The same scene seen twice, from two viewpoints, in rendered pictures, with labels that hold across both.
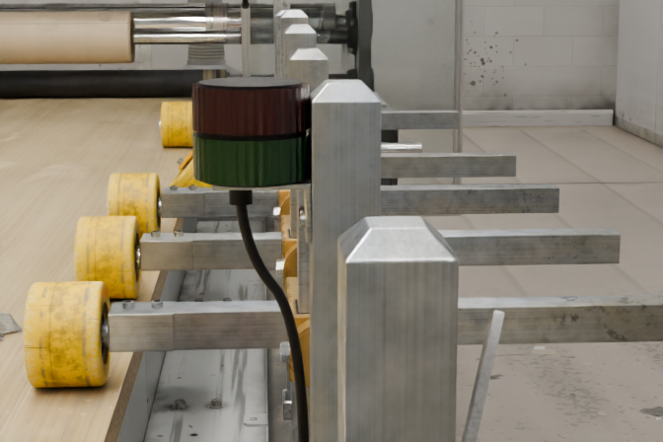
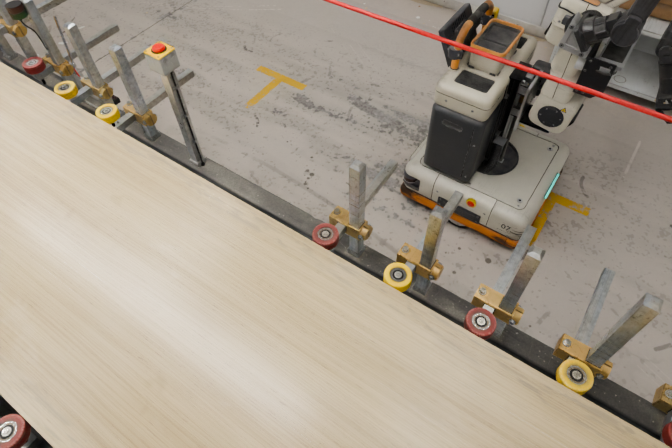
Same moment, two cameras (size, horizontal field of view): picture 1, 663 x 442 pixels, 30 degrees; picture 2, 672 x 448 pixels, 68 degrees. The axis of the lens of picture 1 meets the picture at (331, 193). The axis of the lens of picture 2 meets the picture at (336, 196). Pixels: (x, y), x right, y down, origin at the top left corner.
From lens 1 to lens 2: 179 cm
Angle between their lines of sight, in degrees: 58
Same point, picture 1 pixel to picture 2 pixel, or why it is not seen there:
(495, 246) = not seen: outside the picture
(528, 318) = (43, 8)
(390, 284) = (72, 29)
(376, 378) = (74, 36)
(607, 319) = (54, 2)
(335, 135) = (29, 6)
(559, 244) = not seen: outside the picture
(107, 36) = not seen: outside the picture
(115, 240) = not seen: outside the picture
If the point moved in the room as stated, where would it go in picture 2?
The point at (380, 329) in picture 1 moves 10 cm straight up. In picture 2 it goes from (73, 32) to (60, 7)
